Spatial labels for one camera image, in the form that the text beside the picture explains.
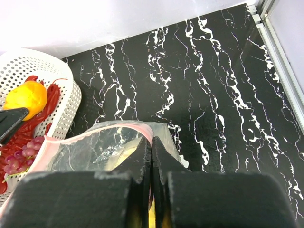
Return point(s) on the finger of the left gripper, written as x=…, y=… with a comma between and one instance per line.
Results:
x=10, y=122

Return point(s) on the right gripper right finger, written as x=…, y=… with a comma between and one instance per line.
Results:
x=185, y=199

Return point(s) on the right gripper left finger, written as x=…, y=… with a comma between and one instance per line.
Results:
x=84, y=199

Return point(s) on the red fake lobster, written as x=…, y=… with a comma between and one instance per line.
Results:
x=28, y=129

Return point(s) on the fake orange fruit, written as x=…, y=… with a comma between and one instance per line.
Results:
x=31, y=95

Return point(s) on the fake red grapes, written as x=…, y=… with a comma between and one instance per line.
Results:
x=21, y=160

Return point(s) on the clear zip top bag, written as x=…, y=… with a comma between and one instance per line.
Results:
x=102, y=147

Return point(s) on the white oval perforated basket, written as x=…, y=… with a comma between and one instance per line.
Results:
x=15, y=66

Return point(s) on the black marble pattern mat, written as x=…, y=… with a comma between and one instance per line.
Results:
x=211, y=80

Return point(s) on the right aluminium frame rail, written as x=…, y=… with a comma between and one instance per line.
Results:
x=261, y=11

